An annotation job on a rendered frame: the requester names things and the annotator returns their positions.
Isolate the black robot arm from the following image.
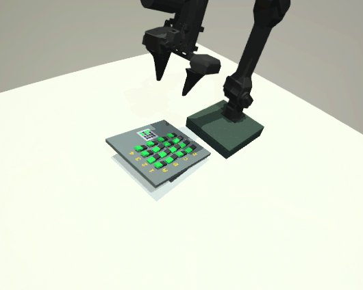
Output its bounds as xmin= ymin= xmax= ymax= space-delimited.
xmin=140 ymin=0 xmax=291 ymax=122

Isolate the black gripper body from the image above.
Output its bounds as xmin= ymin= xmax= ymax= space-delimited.
xmin=169 ymin=14 xmax=221 ymax=75

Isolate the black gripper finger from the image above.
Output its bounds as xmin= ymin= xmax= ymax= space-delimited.
xmin=147 ymin=49 xmax=171 ymax=81
xmin=182 ymin=68 xmax=205 ymax=96

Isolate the grey switch panel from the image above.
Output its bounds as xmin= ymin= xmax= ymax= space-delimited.
xmin=105 ymin=120 xmax=211 ymax=188

